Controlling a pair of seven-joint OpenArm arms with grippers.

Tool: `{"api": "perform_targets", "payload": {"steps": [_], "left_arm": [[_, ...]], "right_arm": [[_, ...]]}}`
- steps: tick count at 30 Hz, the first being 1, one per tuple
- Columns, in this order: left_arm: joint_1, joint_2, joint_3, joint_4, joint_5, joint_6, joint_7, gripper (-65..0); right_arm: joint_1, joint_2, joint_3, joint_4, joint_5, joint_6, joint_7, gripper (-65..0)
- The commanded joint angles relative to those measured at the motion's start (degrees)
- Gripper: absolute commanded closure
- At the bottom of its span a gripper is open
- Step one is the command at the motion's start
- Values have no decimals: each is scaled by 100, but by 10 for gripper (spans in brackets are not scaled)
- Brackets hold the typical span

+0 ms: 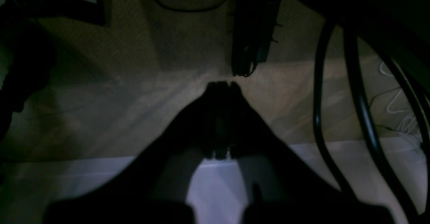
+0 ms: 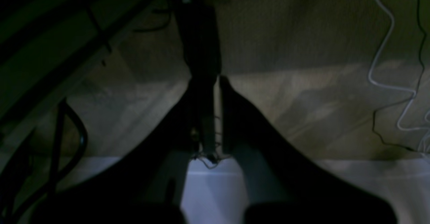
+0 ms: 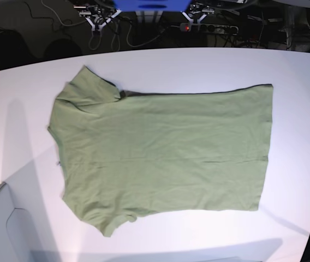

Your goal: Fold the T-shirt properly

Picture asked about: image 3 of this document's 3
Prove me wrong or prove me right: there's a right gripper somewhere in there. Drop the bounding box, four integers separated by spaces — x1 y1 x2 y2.
79 4 121 35

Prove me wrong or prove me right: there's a blue box overhead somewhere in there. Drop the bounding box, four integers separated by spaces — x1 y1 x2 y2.
114 0 191 12

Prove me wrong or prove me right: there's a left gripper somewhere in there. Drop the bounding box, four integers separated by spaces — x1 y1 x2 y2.
182 4 214 25

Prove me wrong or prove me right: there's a green T-shirt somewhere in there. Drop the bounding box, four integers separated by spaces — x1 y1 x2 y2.
48 67 273 237

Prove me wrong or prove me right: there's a grey white cable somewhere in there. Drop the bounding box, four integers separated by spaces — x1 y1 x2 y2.
89 16 169 50

